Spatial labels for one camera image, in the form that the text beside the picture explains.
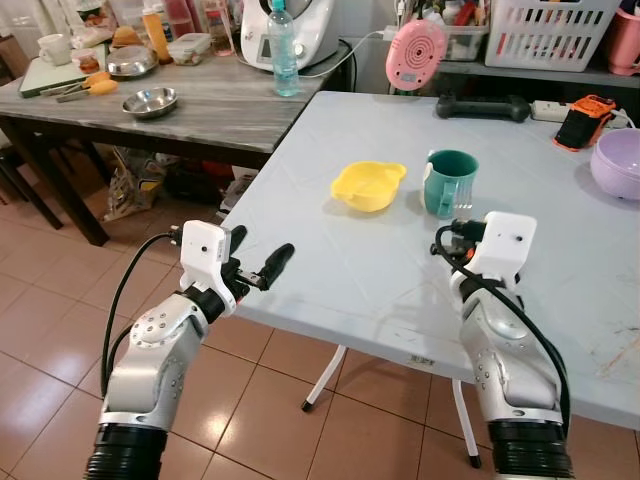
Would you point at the pink round appliance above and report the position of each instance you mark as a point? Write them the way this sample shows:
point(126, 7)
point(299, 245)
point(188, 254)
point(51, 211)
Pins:
point(415, 55)

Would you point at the clear plastic box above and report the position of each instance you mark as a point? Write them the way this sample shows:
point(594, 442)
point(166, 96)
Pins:
point(465, 42)

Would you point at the orange sauce bottle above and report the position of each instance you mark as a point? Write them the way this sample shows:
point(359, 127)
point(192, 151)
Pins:
point(157, 40)

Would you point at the white power strip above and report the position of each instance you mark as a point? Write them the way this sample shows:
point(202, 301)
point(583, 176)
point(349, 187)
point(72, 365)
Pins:
point(548, 110)

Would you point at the white kitchen machine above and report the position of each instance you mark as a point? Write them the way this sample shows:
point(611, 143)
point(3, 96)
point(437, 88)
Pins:
point(310, 30)

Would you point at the orange lidded red bottle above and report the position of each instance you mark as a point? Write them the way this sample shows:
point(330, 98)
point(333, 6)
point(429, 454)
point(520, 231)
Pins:
point(180, 18)

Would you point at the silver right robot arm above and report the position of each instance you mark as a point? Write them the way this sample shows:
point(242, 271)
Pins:
point(500, 360)

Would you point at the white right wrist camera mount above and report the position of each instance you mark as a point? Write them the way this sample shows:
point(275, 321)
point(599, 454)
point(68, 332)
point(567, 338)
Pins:
point(505, 245)

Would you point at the purple plastic bowl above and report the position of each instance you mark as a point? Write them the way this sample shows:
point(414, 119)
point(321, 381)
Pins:
point(618, 165)

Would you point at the teal capped water bottle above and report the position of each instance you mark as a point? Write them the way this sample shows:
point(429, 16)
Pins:
point(284, 60)

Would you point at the small pink lidded jar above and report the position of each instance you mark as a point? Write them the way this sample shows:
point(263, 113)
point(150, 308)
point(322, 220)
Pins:
point(89, 62)

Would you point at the patterned bag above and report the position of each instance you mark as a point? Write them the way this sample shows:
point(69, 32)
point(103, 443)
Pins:
point(135, 185)

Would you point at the yellow plastic bowl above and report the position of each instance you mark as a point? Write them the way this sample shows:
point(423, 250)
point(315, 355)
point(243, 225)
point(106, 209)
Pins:
point(368, 188)

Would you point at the glass food container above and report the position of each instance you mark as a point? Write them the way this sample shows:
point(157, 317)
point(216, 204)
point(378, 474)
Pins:
point(190, 50)

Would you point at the white plastic basket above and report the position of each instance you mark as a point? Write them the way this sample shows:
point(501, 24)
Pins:
point(550, 35)

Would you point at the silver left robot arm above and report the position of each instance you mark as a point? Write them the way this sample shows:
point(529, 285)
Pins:
point(150, 350)

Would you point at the brown pouch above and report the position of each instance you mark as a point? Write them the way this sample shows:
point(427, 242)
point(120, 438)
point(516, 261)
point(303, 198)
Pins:
point(126, 37)

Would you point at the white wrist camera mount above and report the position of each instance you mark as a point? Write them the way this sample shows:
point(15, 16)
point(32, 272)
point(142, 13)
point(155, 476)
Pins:
point(505, 245)
point(205, 250)

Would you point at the green mug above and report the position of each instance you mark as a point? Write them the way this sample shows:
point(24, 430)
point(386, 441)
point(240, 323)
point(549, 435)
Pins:
point(452, 180)

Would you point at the pink plastic basket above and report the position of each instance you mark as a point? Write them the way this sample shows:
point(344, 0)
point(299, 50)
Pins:
point(625, 45)

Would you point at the white mug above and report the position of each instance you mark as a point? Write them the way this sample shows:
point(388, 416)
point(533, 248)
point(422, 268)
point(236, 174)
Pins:
point(55, 48)

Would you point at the open steel bowl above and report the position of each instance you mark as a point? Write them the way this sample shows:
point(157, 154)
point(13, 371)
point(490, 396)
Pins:
point(150, 103)

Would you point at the green tray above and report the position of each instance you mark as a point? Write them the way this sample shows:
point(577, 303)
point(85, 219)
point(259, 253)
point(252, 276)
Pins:
point(45, 78)

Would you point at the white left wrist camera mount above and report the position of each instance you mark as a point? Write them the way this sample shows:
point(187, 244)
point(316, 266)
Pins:
point(205, 250)

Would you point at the lidded steel bowl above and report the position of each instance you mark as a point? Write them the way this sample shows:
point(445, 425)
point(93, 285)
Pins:
point(132, 62)

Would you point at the white folding table leg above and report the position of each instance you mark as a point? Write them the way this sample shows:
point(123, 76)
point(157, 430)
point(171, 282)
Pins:
point(325, 378)
point(466, 423)

